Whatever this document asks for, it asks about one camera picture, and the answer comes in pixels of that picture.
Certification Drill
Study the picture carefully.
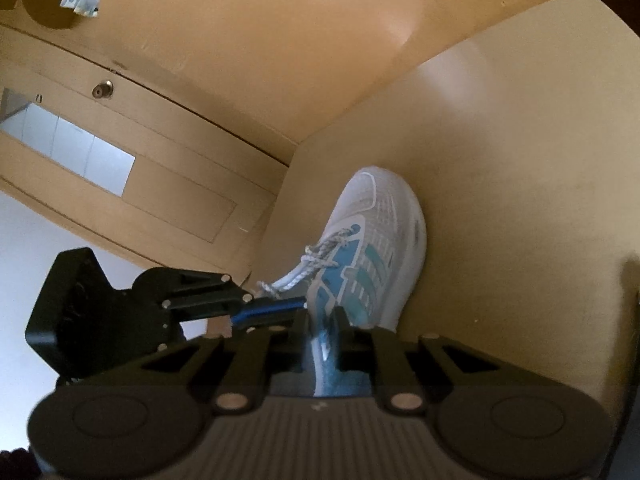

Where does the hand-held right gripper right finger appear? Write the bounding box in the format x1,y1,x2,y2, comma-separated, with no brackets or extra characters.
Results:
330,306,496,415

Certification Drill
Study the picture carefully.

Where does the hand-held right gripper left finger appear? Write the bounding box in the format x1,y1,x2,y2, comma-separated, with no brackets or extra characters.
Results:
145,307,313,415

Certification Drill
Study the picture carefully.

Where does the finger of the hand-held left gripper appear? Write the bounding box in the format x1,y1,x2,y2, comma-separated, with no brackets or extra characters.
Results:
162,269,307,326
231,307,307,333

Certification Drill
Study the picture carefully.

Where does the white speckled shoelace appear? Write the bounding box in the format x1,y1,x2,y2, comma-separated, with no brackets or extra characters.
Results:
256,227,353,296

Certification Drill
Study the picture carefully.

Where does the white and blue sneaker shoe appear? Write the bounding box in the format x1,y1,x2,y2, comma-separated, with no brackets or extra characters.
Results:
257,166,427,398

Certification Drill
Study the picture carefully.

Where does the wooden door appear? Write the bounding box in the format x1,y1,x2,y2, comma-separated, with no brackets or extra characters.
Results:
0,25,296,281

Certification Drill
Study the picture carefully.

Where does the white paper sheet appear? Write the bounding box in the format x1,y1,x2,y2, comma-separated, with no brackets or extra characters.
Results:
0,87,137,198

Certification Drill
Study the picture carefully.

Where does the wooden wardrobe cabinet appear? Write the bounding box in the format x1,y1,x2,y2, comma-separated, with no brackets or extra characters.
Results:
0,0,601,151

